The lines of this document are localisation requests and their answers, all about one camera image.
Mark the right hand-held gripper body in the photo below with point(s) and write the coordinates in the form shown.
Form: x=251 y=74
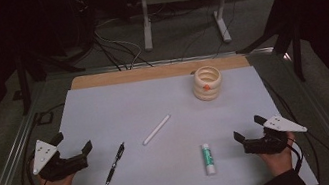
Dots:
x=284 y=124

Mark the wooden board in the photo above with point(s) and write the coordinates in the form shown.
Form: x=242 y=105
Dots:
x=149 y=73

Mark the cream ribbed pen holder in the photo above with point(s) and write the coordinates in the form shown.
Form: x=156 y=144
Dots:
x=210 y=93

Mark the metal table frame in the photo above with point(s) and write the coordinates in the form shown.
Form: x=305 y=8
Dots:
x=11 y=158

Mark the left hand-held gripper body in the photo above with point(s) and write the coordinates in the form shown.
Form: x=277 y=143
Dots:
x=43 y=155

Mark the person's right hand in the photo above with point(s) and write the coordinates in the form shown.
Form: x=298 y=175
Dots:
x=277 y=162

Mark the black pen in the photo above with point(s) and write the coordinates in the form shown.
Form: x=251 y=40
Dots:
x=114 y=164

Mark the black tripod stand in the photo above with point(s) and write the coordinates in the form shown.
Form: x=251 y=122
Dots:
x=298 y=60
x=24 y=90

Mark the white pen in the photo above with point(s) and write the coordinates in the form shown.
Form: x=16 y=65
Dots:
x=156 y=130

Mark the white and green glue stick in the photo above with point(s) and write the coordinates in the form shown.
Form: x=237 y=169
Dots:
x=208 y=160

